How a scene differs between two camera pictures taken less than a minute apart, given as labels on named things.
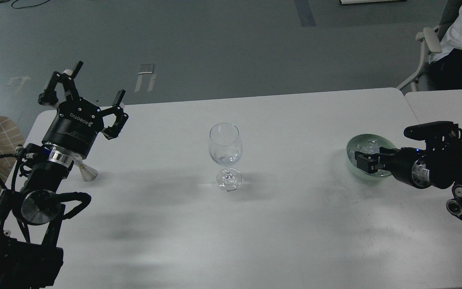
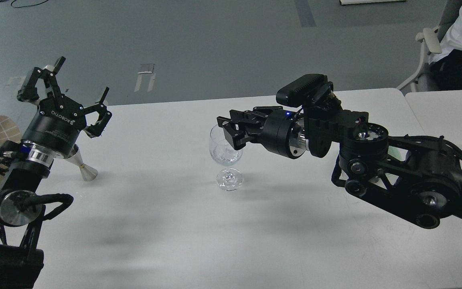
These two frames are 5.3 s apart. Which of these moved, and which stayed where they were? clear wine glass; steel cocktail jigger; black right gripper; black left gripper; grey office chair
Moved: black left gripper; black right gripper
Stayed: steel cocktail jigger; grey office chair; clear wine glass
